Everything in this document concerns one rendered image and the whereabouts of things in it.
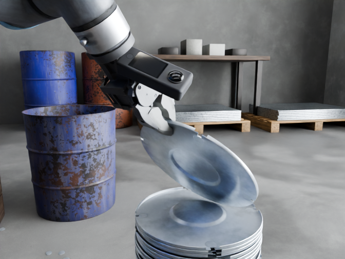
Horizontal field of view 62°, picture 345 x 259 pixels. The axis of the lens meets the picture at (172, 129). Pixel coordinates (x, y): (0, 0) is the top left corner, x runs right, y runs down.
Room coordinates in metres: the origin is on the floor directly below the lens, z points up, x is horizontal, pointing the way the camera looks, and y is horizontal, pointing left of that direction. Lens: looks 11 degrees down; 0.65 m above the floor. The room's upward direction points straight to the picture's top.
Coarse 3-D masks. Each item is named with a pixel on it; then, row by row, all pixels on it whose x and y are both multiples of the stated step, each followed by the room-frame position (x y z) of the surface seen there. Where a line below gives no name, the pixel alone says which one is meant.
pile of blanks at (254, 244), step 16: (144, 240) 0.55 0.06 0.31; (256, 240) 0.53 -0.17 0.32; (144, 256) 0.54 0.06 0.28; (160, 256) 0.51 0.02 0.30; (176, 256) 0.49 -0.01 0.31; (192, 256) 0.48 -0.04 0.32; (208, 256) 0.48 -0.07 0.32; (224, 256) 0.50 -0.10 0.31; (240, 256) 0.51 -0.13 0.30; (256, 256) 0.55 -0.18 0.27
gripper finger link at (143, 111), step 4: (136, 100) 0.48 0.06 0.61; (136, 104) 0.48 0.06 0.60; (136, 108) 0.47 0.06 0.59; (140, 108) 0.48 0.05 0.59; (144, 108) 0.49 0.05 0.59; (148, 108) 0.49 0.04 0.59; (136, 112) 0.48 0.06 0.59; (140, 112) 0.48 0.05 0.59; (144, 112) 0.49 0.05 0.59; (136, 116) 0.49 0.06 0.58; (140, 116) 0.48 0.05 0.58; (144, 116) 0.49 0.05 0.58; (148, 116) 0.49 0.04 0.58; (140, 120) 0.49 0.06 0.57; (144, 120) 0.49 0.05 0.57; (148, 120) 0.49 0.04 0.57; (152, 120) 0.50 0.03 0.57; (148, 124) 0.49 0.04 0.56; (152, 124) 0.50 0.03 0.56; (152, 128) 0.52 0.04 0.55; (156, 128) 0.51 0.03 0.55
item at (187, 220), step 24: (168, 192) 0.74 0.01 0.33; (192, 192) 0.74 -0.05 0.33; (168, 216) 0.61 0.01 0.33; (192, 216) 0.59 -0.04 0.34; (216, 216) 0.59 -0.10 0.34; (240, 216) 0.61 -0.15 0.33; (168, 240) 0.51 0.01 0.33; (192, 240) 0.51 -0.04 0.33; (216, 240) 0.51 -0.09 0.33; (240, 240) 0.51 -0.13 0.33
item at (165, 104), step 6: (162, 96) 0.52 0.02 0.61; (156, 102) 0.53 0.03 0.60; (162, 102) 0.52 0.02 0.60; (168, 102) 0.54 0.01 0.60; (162, 108) 0.53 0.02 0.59; (168, 108) 0.54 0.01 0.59; (174, 108) 0.55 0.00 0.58; (162, 114) 0.56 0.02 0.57; (168, 114) 0.54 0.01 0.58; (174, 114) 0.55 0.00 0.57; (174, 120) 0.55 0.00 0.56
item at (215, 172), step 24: (168, 120) 0.55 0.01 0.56; (144, 144) 0.67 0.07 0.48; (168, 144) 0.60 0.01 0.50; (192, 144) 0.54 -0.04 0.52; (216, 144) 0.50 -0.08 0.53; (168, 168) 0.69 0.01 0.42; (192, 168) 0.63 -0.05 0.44; (216, 168) 0.55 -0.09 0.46; (240, 168) 0.50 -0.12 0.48; (216, 192) 0.63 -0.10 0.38; (240, 192) 0.57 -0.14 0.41
